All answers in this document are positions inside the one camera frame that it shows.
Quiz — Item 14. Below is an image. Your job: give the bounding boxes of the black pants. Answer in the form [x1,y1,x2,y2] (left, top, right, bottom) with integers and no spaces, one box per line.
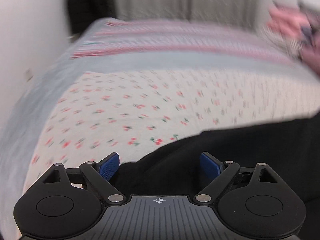
[111,115,319,229]

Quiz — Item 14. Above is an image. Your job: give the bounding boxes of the cherry print bed sheet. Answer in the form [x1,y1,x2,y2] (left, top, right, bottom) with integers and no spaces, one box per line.
[1,18,319,239]

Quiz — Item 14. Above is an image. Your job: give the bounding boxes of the pink grey folded quilt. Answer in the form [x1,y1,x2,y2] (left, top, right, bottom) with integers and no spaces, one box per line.
[261,1,319,74]

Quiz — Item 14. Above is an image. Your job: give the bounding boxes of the grey dotted curtain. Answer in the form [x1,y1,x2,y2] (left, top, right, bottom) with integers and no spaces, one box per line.
[116,0,257,29]

